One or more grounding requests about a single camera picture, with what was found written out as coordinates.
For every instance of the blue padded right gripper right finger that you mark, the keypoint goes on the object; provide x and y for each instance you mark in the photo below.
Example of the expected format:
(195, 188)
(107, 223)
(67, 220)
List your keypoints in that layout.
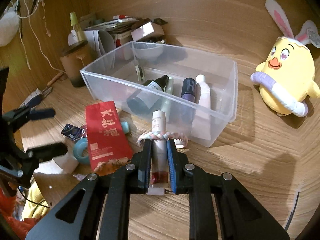
(220, 206)

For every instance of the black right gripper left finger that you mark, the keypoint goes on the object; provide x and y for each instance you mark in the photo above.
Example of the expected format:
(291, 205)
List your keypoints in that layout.
(98, 206)

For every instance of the white tape roll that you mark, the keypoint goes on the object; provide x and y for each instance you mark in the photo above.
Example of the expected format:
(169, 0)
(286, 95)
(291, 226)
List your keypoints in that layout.
(67, 163)

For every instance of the red tea packet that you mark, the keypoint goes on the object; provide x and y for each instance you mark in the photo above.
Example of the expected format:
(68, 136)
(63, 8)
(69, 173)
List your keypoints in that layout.
(107, 142)

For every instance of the teal tape roll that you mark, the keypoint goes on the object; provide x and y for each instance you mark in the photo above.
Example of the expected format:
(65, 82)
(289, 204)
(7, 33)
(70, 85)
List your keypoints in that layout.
(79, 149)

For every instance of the white lip gloss tube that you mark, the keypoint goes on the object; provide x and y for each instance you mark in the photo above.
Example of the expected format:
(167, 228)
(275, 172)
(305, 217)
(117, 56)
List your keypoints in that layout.
(159, 174)

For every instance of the white cosmetic tube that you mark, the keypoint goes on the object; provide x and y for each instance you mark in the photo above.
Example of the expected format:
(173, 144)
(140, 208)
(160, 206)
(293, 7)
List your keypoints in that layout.
(201, 121)

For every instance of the purple cosmetic bottle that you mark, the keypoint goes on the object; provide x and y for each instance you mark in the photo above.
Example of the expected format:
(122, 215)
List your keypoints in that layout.
(188, 93)

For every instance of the dark glass bottle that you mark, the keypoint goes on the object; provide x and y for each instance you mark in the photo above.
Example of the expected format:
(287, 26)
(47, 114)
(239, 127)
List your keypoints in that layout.
(141, 102)

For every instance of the orange sleeve forearm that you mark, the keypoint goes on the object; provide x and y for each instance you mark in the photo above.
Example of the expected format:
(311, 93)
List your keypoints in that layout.
(21, 228)

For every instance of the blue white carton box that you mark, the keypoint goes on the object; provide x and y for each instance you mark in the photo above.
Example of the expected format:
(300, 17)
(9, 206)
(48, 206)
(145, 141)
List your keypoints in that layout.
(33, 100)

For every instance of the brown ceramic mug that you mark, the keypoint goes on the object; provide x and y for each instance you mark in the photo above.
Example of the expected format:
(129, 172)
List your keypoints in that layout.
(74, 62)

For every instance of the clear plastic storage bin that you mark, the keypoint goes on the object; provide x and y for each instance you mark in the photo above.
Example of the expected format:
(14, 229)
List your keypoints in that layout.
(119, 73)

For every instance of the wooden mug lid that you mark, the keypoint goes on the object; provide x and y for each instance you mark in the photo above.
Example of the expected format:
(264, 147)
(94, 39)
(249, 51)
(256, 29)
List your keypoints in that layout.
(74, 47)

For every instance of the white spray bottle green cap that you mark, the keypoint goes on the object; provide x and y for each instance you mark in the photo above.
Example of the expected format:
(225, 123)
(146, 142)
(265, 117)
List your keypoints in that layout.
(76, 35)

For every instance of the yellow chick plush toy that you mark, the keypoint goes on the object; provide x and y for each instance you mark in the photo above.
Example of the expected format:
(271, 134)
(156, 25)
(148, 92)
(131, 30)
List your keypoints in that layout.
(286, 77)

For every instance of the white ceramic bowl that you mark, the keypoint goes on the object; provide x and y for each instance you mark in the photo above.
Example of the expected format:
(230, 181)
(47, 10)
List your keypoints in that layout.
(147, 51)

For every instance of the small white cardboard box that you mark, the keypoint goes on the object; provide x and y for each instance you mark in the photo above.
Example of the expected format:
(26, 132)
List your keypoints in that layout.
(147, 31)

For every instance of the wooden handle tool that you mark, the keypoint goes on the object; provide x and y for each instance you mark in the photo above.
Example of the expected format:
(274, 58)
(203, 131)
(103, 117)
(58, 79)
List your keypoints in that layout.
(49, 86)

